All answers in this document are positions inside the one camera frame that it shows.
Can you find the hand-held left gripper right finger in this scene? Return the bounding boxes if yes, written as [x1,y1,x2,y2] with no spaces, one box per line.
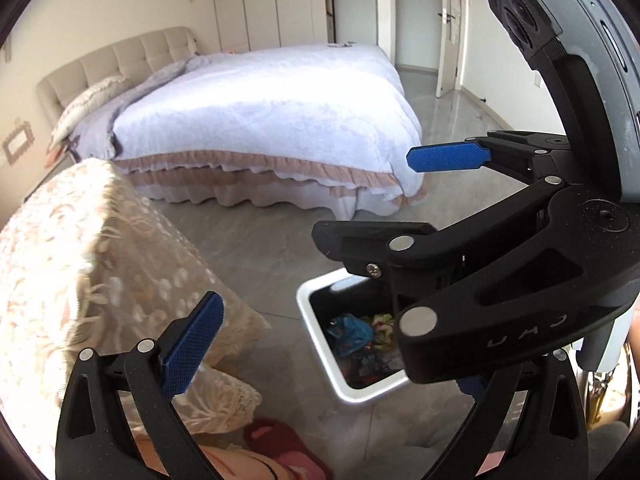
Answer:
[455,352,591,480]

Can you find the person's leg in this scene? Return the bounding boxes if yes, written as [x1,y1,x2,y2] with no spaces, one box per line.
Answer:
[132,447,306,480]

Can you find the white wardrobe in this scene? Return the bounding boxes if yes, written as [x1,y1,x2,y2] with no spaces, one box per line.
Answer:
[210,0,331,53]

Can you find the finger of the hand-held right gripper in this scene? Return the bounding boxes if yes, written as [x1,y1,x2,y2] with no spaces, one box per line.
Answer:
[406,130,588,196]
[311,175,640,386]

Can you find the bed with white ruffled bedspread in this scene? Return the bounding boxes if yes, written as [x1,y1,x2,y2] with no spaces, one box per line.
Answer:
[47,42,426,216]

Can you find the red green wrapper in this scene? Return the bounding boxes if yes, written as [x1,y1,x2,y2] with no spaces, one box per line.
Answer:
[372,312,402,347]

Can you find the white door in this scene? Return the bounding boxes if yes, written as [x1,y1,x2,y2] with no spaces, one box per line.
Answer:
[435,0,473,98]

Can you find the beige tufted headboard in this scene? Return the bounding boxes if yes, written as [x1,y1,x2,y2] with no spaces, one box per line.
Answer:
[36,26,203,126]

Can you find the blue wrapper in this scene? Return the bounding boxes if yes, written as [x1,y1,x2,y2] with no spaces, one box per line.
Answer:
[327,314,375,358]

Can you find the beige lace tablecloth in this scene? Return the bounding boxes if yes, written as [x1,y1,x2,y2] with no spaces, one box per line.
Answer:
[0,158,273,471]

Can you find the ruffled pillow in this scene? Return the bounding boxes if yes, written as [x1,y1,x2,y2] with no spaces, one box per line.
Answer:
[50,75,133,143]

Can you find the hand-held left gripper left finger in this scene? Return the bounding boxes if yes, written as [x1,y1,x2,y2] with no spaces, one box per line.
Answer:
[54,291,226,480]

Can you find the dark wrapper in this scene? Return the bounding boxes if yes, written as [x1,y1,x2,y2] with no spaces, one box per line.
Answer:
[345,352,407,384]

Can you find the grey quilt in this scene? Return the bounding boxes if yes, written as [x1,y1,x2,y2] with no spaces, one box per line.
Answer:
[65,55,213,158]

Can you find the white trash bin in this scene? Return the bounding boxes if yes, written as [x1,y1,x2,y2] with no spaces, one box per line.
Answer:
[296,267,431,403]

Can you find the framed wall socket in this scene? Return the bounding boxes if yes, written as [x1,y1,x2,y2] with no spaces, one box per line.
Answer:
[0,117,33,166]

